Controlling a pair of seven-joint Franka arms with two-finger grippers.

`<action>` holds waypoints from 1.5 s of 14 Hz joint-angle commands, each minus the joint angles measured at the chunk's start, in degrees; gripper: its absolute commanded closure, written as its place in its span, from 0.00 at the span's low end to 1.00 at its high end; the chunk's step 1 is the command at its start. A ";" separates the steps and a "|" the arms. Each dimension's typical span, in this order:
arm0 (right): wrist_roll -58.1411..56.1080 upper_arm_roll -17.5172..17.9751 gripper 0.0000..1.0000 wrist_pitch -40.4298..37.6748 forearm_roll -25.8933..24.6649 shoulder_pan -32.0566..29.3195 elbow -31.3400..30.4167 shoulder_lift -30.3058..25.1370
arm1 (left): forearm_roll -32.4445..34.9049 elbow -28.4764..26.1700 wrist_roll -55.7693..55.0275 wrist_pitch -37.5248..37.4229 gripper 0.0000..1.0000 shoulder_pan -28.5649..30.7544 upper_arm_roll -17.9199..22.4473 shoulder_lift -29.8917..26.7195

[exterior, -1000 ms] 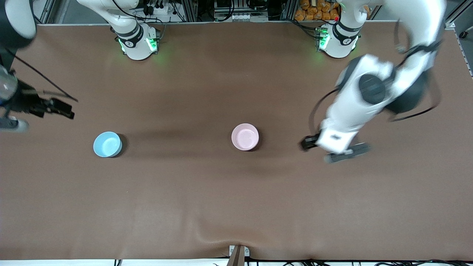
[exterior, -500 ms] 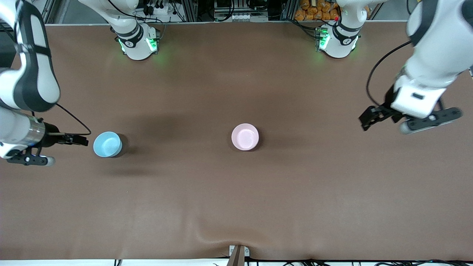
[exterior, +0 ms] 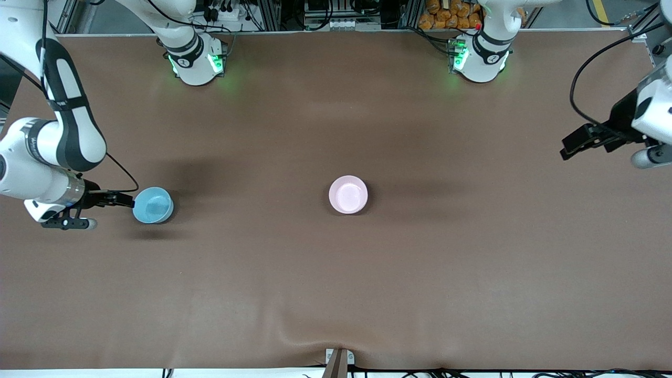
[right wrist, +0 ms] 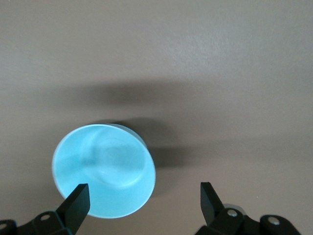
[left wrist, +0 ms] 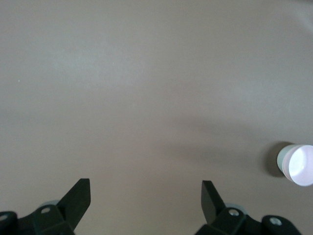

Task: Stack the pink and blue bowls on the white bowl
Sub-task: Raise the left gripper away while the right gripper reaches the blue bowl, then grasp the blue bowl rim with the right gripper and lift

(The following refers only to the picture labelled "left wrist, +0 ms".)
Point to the pink bowl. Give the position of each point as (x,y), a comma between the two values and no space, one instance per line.
(302,165)

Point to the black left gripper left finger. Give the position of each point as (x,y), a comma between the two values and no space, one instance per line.
(71,208)

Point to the white bowl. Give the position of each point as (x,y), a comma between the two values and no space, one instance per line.
(281,159)

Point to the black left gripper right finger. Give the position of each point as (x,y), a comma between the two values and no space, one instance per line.
(215,210)

